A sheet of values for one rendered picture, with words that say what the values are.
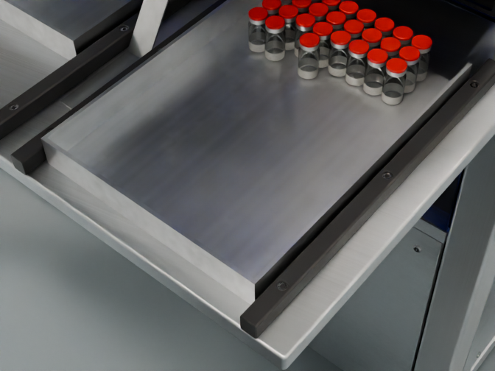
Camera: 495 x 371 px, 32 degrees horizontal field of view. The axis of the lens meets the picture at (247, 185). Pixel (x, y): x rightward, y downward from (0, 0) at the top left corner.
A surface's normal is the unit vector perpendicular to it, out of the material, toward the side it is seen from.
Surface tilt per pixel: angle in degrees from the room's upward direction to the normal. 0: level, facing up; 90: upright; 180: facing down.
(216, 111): 0
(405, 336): 90
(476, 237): 90
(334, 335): 90
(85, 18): 0
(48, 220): 0
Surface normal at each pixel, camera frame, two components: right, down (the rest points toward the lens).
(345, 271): -0.02, -0.65
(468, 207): -0.64, 0.59
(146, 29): -0.53, 0.12
